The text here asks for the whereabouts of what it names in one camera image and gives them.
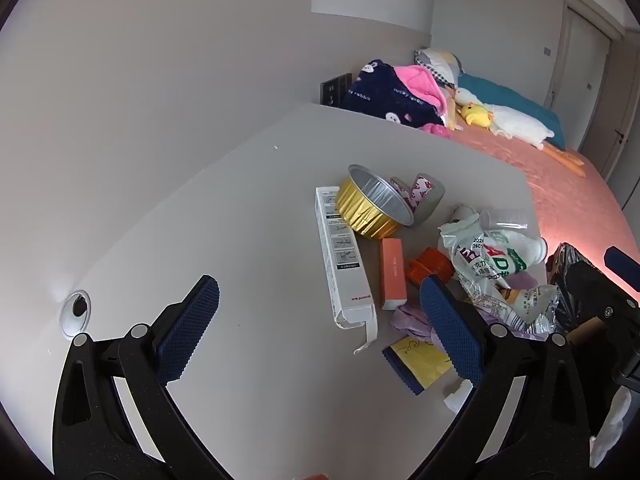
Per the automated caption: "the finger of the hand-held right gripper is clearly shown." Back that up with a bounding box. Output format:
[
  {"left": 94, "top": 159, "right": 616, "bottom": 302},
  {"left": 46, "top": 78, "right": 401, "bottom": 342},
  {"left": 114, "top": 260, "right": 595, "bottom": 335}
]
[{"left": 567, "top": 246, "right": 640, "bottom": 326}]

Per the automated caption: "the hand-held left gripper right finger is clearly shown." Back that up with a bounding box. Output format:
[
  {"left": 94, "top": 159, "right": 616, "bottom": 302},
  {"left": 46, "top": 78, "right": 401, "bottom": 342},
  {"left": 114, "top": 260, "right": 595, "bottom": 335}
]
[{"left": 410, "top": 275, "right": 593, "bottom": 480}]

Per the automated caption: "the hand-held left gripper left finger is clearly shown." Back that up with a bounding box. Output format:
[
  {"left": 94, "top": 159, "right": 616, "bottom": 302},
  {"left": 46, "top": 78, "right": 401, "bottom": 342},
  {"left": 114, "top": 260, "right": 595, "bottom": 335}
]
[{"left": 52, "top": 275, "right": 241, "bottom": 480}]

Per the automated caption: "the purple plastic wrapper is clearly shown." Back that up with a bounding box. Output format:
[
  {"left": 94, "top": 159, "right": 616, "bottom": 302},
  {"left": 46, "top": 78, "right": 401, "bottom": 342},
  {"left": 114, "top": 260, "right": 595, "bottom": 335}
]
[{"left": 390, "top": 302, "right": 506, "bottom": 341}]

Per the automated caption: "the black-bagged trash bin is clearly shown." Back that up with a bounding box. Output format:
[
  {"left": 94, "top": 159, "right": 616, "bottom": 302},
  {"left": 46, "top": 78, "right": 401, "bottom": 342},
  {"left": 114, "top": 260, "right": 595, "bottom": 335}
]
[{"left": 545, "top": 242, "right": 601, "bottom": 336}]

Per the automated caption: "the orange bottle cap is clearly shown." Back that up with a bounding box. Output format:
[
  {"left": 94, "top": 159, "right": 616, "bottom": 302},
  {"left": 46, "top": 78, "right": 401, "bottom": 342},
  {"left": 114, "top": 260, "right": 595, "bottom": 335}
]
[{"left": 406, "top": 247, "right": 453, "bottom": 286}]

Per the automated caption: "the long white cardboard box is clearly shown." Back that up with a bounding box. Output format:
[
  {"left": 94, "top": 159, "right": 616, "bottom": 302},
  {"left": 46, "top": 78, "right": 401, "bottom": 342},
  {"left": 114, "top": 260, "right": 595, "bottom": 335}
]
[{"left": 315, "top": 186, "right": 378, "bottom": 356}]

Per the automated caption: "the gold foil cup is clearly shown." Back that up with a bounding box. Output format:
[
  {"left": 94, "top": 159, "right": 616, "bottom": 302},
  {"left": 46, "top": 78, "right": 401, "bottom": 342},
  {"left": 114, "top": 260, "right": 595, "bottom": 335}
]
[{"left": 336, "top": 164, "right": 416, "bottom": 242}]

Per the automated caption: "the yellow packet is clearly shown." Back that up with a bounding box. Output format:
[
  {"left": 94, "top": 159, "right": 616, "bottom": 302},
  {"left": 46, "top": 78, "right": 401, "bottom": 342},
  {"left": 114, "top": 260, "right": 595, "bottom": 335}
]
[{"left": 382, "top": 335, "right": 453, "bottom": 396}]

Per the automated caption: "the crumpled white snack bag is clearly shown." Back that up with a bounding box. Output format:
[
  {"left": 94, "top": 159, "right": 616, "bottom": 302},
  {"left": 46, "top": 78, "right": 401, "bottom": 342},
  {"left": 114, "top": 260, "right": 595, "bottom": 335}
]
[{"left": 437, "top": 220, "right": 561, "bottom": 333}]

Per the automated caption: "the orange pink box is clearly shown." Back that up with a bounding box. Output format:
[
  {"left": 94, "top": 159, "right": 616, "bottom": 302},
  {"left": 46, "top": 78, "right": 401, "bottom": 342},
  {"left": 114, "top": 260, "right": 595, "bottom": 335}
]
[{"left": 378, "top": 237, "right": 407, "bottom": 311}]

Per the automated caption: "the bed with pink sheet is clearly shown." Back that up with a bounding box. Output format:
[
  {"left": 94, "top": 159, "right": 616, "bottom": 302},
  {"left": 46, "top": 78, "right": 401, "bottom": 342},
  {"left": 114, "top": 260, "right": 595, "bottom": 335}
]
[{"left": 440, "top": 110, "right": 640, "bottom": 291}]

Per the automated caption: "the white milk bottle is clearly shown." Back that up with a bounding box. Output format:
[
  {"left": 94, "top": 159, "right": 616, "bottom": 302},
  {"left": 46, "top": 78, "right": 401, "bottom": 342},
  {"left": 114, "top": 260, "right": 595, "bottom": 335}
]
[{"left": 492, "top": 230, "right": 548, "bottom": 281}]

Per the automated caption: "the clear plastic cup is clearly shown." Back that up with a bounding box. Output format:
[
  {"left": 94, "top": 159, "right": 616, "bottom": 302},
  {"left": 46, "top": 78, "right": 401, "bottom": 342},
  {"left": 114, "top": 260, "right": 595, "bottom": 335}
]
[{"left": 477, "top": 209, "right": 530, "bottom": 231}]

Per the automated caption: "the grey cabinet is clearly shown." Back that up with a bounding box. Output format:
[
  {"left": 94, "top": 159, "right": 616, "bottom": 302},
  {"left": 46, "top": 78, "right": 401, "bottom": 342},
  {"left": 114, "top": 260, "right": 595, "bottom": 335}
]
[{"left": 37, "top": 102, "right": 551, "bottom": 480}]

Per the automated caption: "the red white printed wrapper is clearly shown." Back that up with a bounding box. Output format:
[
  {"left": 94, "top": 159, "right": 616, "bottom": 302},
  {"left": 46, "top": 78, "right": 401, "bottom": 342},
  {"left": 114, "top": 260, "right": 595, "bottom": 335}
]
[{"left": 391, "top": 174, "right": 435, "bottom": 211}]

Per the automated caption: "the white goose plush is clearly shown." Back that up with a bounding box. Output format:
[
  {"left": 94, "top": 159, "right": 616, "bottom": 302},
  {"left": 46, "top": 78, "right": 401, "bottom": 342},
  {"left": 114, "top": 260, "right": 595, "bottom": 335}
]
[{"left": 452, "top": 86, "right": 586, "bottom": 177}]

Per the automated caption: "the teal pillow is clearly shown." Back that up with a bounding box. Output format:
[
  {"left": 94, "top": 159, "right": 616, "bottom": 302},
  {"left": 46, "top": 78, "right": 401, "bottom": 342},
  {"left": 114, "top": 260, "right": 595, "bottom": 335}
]
[{"left": 457, "top": 72, "right": 566, "bottom": 150}]

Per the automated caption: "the yellow duck plush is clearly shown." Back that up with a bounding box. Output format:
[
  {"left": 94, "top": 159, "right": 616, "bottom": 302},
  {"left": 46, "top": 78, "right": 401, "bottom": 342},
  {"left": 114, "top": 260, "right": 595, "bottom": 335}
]
[{"left": 460, "top": 102, "right": 493, "bottom": 127}]

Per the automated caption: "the grey wardrobe door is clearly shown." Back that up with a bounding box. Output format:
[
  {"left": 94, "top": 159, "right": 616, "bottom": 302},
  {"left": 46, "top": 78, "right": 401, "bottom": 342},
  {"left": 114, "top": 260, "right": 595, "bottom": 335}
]
[{"left": 545, "top": 2, "right": 613, "bottom": 111}]

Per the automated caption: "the pink fleece blanket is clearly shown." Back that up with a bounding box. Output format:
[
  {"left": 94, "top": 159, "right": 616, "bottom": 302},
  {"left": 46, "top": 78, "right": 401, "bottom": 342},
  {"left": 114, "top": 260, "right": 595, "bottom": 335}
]
[{"left": 392, "top": 64, "right": 453, "bottom": 138}]

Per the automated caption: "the navy printed blanket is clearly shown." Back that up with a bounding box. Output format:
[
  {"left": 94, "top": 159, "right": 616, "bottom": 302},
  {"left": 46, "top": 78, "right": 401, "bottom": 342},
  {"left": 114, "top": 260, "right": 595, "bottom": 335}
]
[{"left": 341, "top": 59, "right": 448, "bottom": 128}]

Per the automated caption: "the checkered patchwork pillow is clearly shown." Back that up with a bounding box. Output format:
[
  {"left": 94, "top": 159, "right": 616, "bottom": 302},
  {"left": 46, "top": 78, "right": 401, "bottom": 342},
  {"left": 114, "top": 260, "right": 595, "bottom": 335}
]
[{"left": 414, "top": 48, "right": 463, "bottom": 88}]

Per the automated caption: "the round cable grommet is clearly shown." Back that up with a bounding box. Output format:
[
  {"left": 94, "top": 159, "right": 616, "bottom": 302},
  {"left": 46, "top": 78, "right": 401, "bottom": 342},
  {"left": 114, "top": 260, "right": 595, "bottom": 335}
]
[{"left": 59, "top": 290, "right": 93, "bottom": 336}]

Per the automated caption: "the room door with handle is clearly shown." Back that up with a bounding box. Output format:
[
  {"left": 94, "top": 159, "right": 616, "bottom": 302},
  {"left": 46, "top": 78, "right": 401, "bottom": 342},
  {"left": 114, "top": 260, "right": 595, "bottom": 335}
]
[{"left": 600, "top": 35, "right": 640, "bottom": 186}]

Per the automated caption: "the dark wall socket panel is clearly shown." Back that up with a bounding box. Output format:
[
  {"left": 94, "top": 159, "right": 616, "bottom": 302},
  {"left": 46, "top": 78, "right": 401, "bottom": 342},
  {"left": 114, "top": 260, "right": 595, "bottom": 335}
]
[{"left": 320, "top": 73, "right": 353, "bottom": 108}]

